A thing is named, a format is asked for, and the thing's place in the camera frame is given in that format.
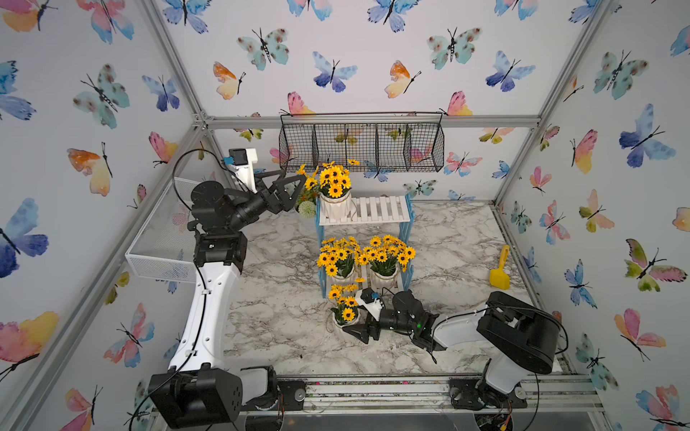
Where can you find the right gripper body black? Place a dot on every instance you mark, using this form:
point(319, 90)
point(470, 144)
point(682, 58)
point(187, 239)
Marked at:
point(388, 321)

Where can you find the white mesh wall basket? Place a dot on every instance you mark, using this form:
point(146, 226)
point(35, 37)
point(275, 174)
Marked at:
point(163, 249)

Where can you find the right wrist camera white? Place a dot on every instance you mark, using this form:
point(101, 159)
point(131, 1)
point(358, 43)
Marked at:
point(374, 310)

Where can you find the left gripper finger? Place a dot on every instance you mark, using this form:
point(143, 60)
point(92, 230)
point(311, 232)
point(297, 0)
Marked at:
point(283, 200)
point(281, 178)

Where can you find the red green flower pot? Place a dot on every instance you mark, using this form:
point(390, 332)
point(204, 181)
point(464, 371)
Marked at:
point(306, 205)

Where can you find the blue white slatted shelf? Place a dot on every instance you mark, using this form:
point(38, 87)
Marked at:
point(370, 212)

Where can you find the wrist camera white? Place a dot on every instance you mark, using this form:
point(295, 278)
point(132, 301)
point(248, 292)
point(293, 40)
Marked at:
point(240, 162)
point(374, 310)

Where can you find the black wire wall basket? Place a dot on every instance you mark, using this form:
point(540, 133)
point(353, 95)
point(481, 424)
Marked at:
point(388, 141)

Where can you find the sunflower pot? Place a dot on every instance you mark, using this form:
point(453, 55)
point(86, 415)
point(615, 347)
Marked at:
point(387, 263)
point(345, 308)
point(334, 185)
point(340, 259)

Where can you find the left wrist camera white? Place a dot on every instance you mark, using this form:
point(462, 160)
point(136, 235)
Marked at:
point(240, 162)

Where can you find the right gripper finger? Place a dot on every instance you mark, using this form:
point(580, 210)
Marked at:
point(364, 332)
point(366, 297)

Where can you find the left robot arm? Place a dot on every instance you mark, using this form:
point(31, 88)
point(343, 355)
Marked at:
point(198, 388)

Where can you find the yellow toy shovel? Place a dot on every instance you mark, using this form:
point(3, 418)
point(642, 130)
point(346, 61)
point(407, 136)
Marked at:
point(498, 277)

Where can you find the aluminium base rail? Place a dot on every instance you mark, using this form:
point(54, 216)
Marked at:
point(334, 394)

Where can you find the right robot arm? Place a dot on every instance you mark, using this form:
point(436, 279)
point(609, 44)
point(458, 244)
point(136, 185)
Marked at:
point(526, 337)

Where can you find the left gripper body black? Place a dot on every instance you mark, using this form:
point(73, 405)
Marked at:
point(274, 206)

